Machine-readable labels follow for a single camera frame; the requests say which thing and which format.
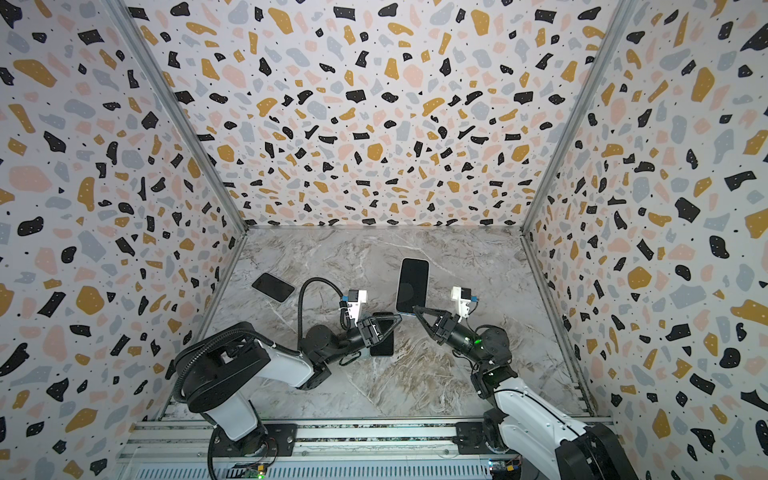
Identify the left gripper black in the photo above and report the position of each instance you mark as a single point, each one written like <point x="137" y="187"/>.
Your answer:
<point x="366" y="333"/>

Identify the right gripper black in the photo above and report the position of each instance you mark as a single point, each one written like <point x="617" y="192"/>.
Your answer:
<point x="444" y="324"/>

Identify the black phone blue back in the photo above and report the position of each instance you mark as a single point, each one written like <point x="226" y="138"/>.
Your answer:
<point x="384" y="348"/>

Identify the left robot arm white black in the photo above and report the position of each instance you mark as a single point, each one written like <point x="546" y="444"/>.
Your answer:
<point x="211" y="373"/>

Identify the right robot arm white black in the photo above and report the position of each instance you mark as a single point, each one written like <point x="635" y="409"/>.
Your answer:
<point x="558" y="445"/>

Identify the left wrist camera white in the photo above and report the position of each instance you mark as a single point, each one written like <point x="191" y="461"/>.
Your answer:
<point x="351" y="305"/>

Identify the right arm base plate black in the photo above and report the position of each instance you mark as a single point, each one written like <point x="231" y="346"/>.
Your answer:
<point x="478" y="438"/>

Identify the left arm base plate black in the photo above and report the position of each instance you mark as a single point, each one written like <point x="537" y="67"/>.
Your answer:
<point x="271" y="440"/>

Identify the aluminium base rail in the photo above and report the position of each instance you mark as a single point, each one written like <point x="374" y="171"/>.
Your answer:
<point x="345" y="441"/>

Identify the white ribbed cable tray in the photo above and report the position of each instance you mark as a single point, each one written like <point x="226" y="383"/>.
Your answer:
<point x="440" y="469"/>

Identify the right corner aluminium post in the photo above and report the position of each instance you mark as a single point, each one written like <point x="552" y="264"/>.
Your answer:
<point x="603" y="57"/>

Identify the corner aluminium post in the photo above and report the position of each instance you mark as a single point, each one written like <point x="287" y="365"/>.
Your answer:
<point x="603" y="57"/>
<point x="120" y="16"/>

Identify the left corner aluminium post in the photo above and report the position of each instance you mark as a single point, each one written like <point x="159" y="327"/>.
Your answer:
<point x="120" y="16"/>

